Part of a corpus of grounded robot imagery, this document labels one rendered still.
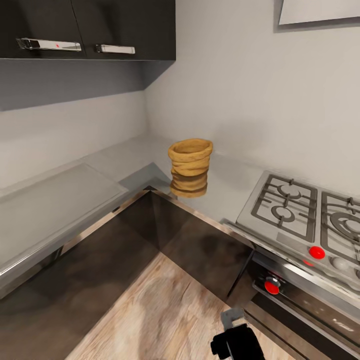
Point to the drop in sink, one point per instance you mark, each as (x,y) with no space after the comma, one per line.
(33,216)

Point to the oven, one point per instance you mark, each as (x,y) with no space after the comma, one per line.
(304,319)

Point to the burner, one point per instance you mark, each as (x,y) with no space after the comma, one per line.
(315,223)

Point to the range hood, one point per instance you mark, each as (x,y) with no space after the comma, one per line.
(299,11)

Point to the popcorn bag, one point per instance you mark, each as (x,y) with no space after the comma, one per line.
(190,157)

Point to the cabinet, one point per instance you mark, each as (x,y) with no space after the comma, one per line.
(121,30)

